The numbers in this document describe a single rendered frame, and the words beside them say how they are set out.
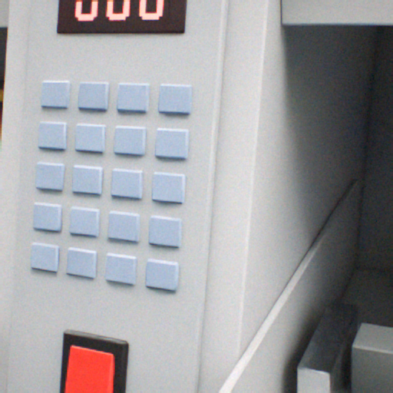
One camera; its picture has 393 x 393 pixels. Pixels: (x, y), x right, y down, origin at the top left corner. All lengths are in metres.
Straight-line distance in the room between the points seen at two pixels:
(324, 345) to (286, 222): 0.05
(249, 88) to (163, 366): 0.09
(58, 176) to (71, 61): 0.04
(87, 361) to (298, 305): 0.08
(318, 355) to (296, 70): 0.10
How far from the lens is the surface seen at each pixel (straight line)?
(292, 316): 0.26
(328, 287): 0.32
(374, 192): 0.40
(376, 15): 0.22
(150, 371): 0.22
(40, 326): 0.24
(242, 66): 0.21
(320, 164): 0.29
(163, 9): 0.22
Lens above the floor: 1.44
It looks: 4 degrees down
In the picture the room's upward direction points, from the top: 4 degrees clockwise
